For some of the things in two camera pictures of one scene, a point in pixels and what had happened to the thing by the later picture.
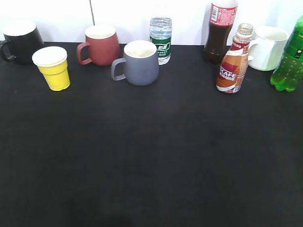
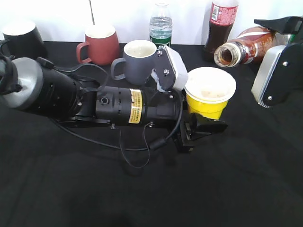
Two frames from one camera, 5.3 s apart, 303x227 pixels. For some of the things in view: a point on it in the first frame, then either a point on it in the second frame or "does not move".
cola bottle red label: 222,15 does not move
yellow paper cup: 52,61 -> 208,91
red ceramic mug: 103,44 does not move
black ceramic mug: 22,41 does not move
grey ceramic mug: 141,63 does not move
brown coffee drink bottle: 231,74 -> 251,45
